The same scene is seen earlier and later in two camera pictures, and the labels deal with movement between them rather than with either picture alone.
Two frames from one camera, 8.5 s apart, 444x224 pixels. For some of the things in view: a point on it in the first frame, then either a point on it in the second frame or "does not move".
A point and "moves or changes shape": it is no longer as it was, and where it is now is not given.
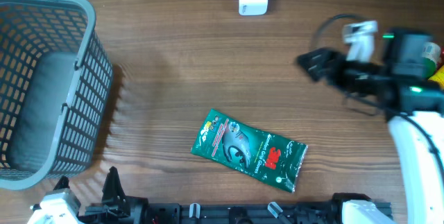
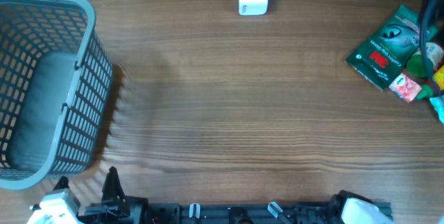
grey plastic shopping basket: x=55 y=82 does not move
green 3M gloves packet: x=274 y=160 moves or changes shape
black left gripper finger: x=63 y=183 does not move
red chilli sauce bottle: x=441 y=59 moves or changes shape
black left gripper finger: x=114 y=200 does not move
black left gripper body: x=100 y=218 does not move
